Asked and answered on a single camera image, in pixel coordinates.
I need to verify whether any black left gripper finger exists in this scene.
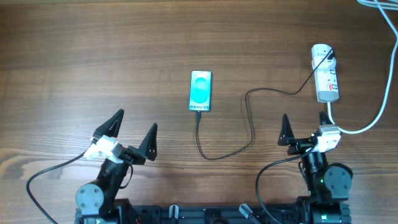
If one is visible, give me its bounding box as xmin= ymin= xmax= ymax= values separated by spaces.
xmin=93 ymin=109 xmax=124 ymax=139
xmin=138 ymin=123 xmax=158 ymax=161

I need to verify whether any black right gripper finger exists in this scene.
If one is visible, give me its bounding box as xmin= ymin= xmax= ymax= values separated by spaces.
xmin=319 ymin=111 xmax=333 ymax=125
xmin=277 ymin=114 xmax=295 ymax=146

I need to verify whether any black charging cable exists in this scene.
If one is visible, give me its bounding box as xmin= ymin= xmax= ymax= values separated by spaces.
xmin=195 ymin=48 xmax=336 ymax=161

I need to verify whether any blue screen smartphone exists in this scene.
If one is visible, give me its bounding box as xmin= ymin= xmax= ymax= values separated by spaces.
xmin=188 ymin=70 xmax=212 ymax=111

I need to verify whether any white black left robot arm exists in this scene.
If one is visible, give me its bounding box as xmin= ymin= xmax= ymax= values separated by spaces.
xmin=75 ymin=109 xmax=158 ymax=223

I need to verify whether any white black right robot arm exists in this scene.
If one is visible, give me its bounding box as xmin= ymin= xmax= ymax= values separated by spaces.
xmin=277 ymin=111 xmax=353 ymax=224

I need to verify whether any white charger adapter plug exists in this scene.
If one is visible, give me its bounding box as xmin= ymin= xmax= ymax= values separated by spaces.
xmin=312 ymin=52 xmax=336 ymax=70

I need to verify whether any white power strip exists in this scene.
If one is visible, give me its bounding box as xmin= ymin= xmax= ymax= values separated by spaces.
xmin=312 ymin=44 xmax=340 ymax=103

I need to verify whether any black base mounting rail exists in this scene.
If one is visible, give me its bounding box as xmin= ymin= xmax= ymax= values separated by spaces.
xmin=74 ymin=203 xmax=352 ymax=224

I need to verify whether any white power strip cord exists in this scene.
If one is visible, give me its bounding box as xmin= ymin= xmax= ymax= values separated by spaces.
xmin=326 ymin=0 xmax=398 ymax=135

